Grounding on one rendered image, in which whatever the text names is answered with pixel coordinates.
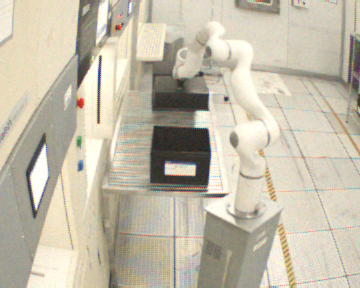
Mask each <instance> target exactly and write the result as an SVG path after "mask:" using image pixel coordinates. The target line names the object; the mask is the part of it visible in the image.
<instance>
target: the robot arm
mask: <svg viewBox="0 0 360 288"><path fill-rule="evenodd" d="M225 33H226V30H225V28H224V27H223V26H222V25H221V24H219V23H218V22H215V21H213V22H208V23H207V24H206V25H205V26H203V28H202V29H201V30H200V31H199V32H198V34H196V36H195V37H193V39H192V40H191V42H190V43H189V44H188V47H187V48H184V49H181V50H179V51H178V53H177V57H176V64H175V66H174V69H173V75H171V77H172V78H173V79H176V80H177V82H178V84H180V80H181V81H183V84H184V82H185V81H188V80H190V79H191V78H193V76H195V75H196V74H197V73H198V72H197V71H198V70H199V68H200V66H201V64H202V60H203V53H204V52H205V54H206V56H207V57H209V58H210V59H212V60H213V61H234V62H235V64H236V68H235V69H234V70H233V72H232V74H231V76H230V78H229V82H230V86H231V89H232V92H233V95H234V98H235V100H236V101H237V103H238V104H239V106H240V107H241V108H243V109H244V110H245V111H246V112H247V113H249V114H250V115H251V116H252V117H253V119H254V121H249V122H245V123H241V124H237V125H235V126H234V127H233V128H232V131H231V134H230V143H231V145H232V147H233V150H234V151H236V152H237V154H238V156H239V158H240V169H239V174H238V180H237V188H236V196H235V197H233V198H232V199H230V200H229V201H228V203H227V211H228V212H229V213H230V214H231V215H232V216H235V217H237V218H243V219H252V218H256V217H259V216H261V215H262V214H264V212H265V209H266V204H265V203H264V201H263V200H261V196H262V192H263V185H264V179H265V173H266V161H265V159H264V158H263V157H261V156H260V155H257V154H254V152H255V150H258V149H265V148H269V147H272V146H274V145H275V144H276V143H277V142H278V140H279V138H280V130H279V127H278V124H277V123H276V120H275V119H274V118H273V116H272V115H271V113H269V112H268V111H267V109H266V107H265V106H264V105H263V103H261V102H260V100H259V98H258V94H257V92H256V89H255V86H254V83H253V80H252V77H251V74H250V69H251V64H252V61H253V60H254V59H253V58H254V50H253V48H252V46H250V44H249V43H247V42H246V41H243V40H222V39H223V38H224V35H225Z"/></svg>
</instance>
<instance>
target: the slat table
mask: <svg viewBox="0 0 360 288"><path fill-rule="evenodd" d="M133 97H134V98H133ZM138 98H139V99H138ZM142 100H143V101H142ZM146 102H148V103H146ZM129 105H130V106H129ZM130 107H131V108H130ZM208 108H209V111H206V112H203V111H196V112H182V113H179V112H169V111H157V112H154V111H153V107H152V91H140V90H131V91H125V94H124V98H123V102H122V105H121V109H120V112H119V115H118V119H117V123H116V126H115V132H114V136H113V138H112V141H111V148H110V151H109V155H108V159H107V162H106V164H107V166H106V170H105V173H104V176H103V178H104V179H103V183H102V187H101V190H102V198H103V211H104V224H105V220H109V225H110V227H106V226H105V227H106V239H107V249H108V252H109V261H110V271H111V273H112V282H113V286H114V288H118V278H117V273H116V266H115V259H116V258H115V256H116V247H117V238H118V230H119V220H120V216H121V214H120V211H121V206H122V196H123V195H140V196H165V197H195V198H206V200H207V206H209V205H211V202H210V198H224V197H225V196H227V195H228V194H230V193H229V189H228V179H227V174H226V168H225V164H224V158H223V148H222V143H221V137H220V133H219V127H218V122H217V117H216V112H215V107H214V102H213V97H212V94H211V93H209V105H208ZM131 110H133V111H131ZM130 112H132V113H130ZM154 113H156V114H154ZM204 113H206V114H204ZM129 114H131V115H129ZM178 114H181V115H180V116H176V115H178ZM152 115H155V116H152ZM203 115H206V116H203ZM201 116H203V117H201ZM174 117H178V118H174ZM123 118H124V119H123ZM146 118H150V119H146ZM199 118H203V119H199ZM170 119H174V120H170ZM143 120H146V121H143ZM196 120H200V121H196ZM167 121H170V122H167ZM136 122H139V123H136ZM194 122H195V123H194ZM161 123H166V124H161ZM130 124H135V125H130ZM186 124H190V125H186ZM154 125H159V126H174V127H180V126H185V127H196V128H208V129H209V134H210V135H209V136H210V138H213V139H210V143H212V144H210V145H211V151H213V152H211V153H217V154H211V163H210V173H219V174H209V176H212V177H209V183H211V184H208V185H205V186H204V185H202V186H184V185H178V186H163V185H161V184H151V183H150V175H145V174H150V167H151V155H150V154H151V147H146V146H151V137H152V130H153V126H154ZM211 125H212V126H211ZM123 126H124V127H123ZM147 127H152V128H147ZM142 129H144V130H142ZM129 131H135V132H129ZM119 133H124V134H119ZM143 134H149V135H143ZM118 137H124V138H118ZM143 138H150V139H143ZM128 140H135V141H128ZM118 142H120V143H118ZM140 143H145V144H140ZM121 145H124V146H121ZM128 148H135V149H128ZM133 151H136V152H133ZM139 151H141V152H139ZM116 152H120V153H116ZM139 153H145V154H139ZM115 155H123V156H115ZM139 156H149V157H139ZM215 156H217V157H215ZM115 158H124V159H115ZM140 159H150V160H140ZM114 161H124V162H114ZM139 162H150V163H139ZM113 163H117V164H113ZM121 164H122V165H121ZM138 165H148V166H138ZM113 166H119V167H113ZM139 168H144V169H139ZM217 168H219V169H217ZM112 169H113V170H112ZM129 170H132V171H129ZM137 170H139V171H137ZM213 170H219V171H213ZM120 173H122V174H120ZM129 173H131V174H129ZM111 175H119V176H111ZM136 177H148V178H136ZM110 178H111V179H110ZM129 179H131V180H129ZM136 180H137V181H136ZM217 180H220V181H217ZM112 182H122V183H112ZM216 182H218V183H216ZM136 183H149V184H136ZM117 185H120V186H117ZM124 186H126V187H124ZM127 186H131V187H127ZM217 186H221V187H217ZM144 187H162V188H144ZM172 188H189V189H172ZM199 189H205V190H199ZM209 189H216V190H209ZM108 193H113V194H120V197H119V201H118V211H117V215H116V218H117V220H116V225H115V228H116V229H115V233H114V240H113V242H112V230H111V216H110V207H109V197H108Z"/></svg>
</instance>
